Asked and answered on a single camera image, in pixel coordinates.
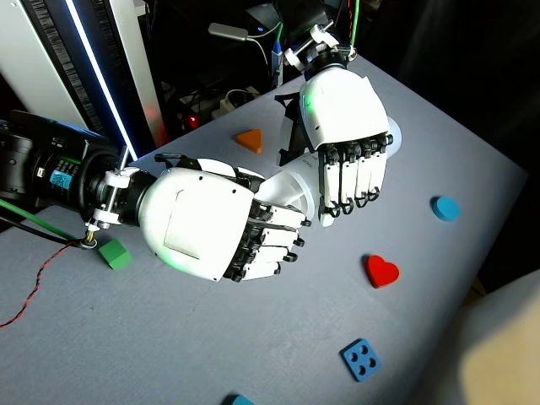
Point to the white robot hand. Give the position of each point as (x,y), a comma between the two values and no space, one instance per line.
(341,109)
(198,219)

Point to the green block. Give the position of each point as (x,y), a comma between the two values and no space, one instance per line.
(114,253)

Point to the orange triangle block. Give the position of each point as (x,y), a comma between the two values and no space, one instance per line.
(250,140)

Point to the white power strip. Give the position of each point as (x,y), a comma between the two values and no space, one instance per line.
(230,103)

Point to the grey usb hub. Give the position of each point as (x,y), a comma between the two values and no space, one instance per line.
(228,31)

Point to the grey table cloth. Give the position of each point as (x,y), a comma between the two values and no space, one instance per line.
(274,337)

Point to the blue round block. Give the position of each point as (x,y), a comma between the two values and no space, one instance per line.
(445,207)

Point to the red heart block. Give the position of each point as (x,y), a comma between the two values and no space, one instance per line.
(381,271)

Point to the white column with black strips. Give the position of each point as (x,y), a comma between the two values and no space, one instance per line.
(126,50)

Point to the teal trapezoid block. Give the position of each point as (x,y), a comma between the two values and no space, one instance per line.
(239,400)

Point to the blue square four-hole block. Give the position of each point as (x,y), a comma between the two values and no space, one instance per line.
(362,371)

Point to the glowing red power switch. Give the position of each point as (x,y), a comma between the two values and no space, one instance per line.
(192,121)

